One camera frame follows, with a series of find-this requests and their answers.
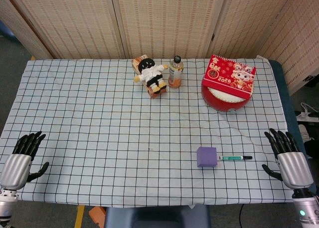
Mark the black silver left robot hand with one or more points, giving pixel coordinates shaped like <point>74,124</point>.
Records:
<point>15,170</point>

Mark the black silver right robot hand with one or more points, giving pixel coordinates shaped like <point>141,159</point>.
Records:
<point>294,168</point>

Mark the green marker pen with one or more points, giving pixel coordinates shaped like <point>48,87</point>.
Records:
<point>231,158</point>

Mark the purple foam cube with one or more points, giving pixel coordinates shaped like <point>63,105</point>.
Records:
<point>206,157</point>

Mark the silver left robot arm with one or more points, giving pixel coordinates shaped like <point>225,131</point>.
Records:
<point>6,203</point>

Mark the white shoe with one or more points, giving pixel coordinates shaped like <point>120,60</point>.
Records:
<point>302,133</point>

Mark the white power strip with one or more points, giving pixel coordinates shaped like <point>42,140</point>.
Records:
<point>305,115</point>

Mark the dark blue padded table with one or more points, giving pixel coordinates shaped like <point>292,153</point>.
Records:
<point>286,93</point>

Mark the orange block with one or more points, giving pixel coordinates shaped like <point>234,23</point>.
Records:
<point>97,215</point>

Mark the white black checkered tablecloth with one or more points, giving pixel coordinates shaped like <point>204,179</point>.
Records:
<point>99,125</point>

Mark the red drum with studs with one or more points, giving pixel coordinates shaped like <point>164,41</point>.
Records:
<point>221,103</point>

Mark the red 2026 desk calendar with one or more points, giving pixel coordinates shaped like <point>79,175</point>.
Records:
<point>224,78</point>

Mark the blue plastic object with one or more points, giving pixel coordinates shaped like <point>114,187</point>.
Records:
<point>6,32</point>

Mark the dark blue padded seat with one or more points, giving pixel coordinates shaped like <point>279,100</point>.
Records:
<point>157,218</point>

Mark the orange drink plastic bottle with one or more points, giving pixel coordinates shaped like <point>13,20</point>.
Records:
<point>175,74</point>

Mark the orange cardboard box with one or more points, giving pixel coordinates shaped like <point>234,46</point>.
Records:
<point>155,94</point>

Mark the black white plush doll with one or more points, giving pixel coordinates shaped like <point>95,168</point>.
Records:
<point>150,72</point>

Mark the beige wooden folding screen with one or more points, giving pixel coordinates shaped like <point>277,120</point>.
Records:
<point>162,21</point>

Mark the black bracket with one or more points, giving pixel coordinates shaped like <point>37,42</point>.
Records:
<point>310,78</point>

